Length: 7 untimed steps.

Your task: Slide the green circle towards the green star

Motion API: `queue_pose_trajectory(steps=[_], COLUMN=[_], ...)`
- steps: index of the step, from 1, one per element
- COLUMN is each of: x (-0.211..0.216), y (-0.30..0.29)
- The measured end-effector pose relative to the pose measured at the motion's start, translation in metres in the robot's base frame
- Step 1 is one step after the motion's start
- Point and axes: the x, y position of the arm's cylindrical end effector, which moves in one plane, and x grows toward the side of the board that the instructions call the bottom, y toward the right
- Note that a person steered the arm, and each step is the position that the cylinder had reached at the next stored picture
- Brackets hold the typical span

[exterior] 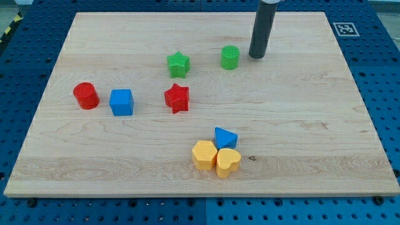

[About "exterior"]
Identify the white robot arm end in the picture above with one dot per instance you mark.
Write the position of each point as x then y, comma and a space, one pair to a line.
271, 1

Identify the red star block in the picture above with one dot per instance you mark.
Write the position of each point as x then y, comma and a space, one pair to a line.
177, 98

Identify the green star block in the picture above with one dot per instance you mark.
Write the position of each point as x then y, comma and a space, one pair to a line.
178, 65

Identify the wooden board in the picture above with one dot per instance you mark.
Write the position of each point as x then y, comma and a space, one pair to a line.
303, 129

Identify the blue triangle block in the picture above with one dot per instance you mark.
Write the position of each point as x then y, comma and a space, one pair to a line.
224, 138

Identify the yellow hexagon block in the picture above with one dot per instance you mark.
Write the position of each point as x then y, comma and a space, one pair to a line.
204, 155

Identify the yellow heart block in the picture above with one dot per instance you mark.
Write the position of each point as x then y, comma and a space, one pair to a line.
228, 160

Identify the green cylinder block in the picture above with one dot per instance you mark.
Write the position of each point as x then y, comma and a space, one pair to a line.
229, 57

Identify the blue cube block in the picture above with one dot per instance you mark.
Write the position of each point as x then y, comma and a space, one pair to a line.
121, 102

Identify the red cylinder block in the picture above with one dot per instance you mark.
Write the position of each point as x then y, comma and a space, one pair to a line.
86, 95

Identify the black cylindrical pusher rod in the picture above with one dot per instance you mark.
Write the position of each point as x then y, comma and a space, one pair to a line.
263, 24

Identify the white fiducial marker tag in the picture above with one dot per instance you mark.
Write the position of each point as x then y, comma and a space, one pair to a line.
345, 29

